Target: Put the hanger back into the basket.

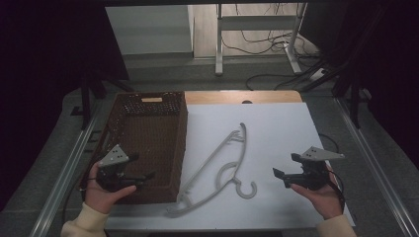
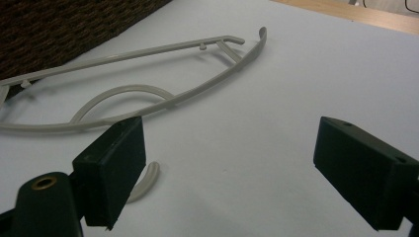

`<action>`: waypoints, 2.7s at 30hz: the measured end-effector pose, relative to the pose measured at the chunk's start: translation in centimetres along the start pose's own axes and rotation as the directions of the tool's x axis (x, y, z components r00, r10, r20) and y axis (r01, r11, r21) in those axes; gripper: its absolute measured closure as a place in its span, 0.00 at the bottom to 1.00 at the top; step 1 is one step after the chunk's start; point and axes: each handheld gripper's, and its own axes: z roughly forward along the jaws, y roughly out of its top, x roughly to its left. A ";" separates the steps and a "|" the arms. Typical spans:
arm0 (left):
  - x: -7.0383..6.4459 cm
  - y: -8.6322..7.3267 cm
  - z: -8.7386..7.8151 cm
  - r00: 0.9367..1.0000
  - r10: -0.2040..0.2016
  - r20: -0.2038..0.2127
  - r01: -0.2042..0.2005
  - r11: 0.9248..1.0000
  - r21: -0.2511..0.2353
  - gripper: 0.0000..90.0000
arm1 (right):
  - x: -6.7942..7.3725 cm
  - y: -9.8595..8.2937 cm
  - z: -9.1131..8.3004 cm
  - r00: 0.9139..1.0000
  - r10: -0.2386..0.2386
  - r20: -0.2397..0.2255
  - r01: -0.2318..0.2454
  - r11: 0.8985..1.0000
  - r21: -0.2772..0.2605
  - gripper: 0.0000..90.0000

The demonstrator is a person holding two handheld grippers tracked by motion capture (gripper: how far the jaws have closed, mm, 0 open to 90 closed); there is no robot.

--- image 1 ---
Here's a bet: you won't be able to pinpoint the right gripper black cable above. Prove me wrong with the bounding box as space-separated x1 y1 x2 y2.
327 169 347 212

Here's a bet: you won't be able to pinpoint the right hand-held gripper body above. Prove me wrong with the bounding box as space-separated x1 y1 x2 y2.
291 145 346 192

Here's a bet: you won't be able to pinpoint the black cables under desk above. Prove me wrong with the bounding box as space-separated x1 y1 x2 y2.
219 3 309 56

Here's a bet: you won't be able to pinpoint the white sheet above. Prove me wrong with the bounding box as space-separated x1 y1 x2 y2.
105 102 357 231

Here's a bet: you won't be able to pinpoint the white power strip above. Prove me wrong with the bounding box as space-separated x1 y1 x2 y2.
309 67 329 82

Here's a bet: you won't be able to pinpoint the white panel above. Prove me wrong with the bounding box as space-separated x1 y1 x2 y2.
105 4 196 56

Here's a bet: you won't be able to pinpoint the person's left hand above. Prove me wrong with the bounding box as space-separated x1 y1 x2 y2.
83 161 137 215

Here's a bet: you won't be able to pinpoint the wooden table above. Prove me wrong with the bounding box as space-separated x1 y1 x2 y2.
184 90 303 106

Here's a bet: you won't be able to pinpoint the white metal desk frame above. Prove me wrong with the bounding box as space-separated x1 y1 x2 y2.
214 3 309 77

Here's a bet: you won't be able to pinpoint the person's right hand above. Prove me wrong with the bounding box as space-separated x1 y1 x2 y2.
290 163 346 221

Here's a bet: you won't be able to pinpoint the metal rail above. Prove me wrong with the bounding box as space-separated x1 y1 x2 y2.
29 107 104 237
333 98 419 237

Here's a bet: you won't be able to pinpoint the white plastic clothes hanger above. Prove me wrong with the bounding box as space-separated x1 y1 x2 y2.
166 121 258 218

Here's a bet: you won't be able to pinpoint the black floor cable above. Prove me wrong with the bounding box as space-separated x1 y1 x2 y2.
245 72 312 92

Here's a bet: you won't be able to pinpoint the black stand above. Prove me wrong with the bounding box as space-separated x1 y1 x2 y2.
70 63 134 130
298 4 391 130

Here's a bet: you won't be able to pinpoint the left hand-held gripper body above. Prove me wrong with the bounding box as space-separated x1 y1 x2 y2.
96 143 132 194

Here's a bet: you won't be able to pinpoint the brown woven basket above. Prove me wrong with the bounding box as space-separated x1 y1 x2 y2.
86 91 189 205

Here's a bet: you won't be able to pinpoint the thin black cable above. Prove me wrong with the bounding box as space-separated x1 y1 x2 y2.
318 132 341 154

